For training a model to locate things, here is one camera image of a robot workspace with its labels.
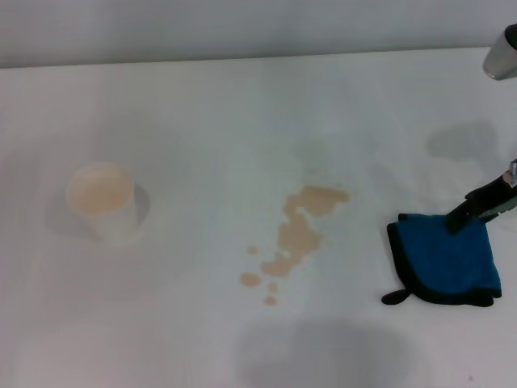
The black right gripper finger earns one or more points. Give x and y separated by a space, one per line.
460 218
488 217

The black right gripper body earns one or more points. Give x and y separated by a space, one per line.
490 194

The blue rag with black edge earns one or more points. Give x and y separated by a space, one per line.
440 266

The white paper cup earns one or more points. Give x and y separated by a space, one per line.
109 210

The brown water stain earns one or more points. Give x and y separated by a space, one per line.
299 238

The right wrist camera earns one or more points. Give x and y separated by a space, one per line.
503 56

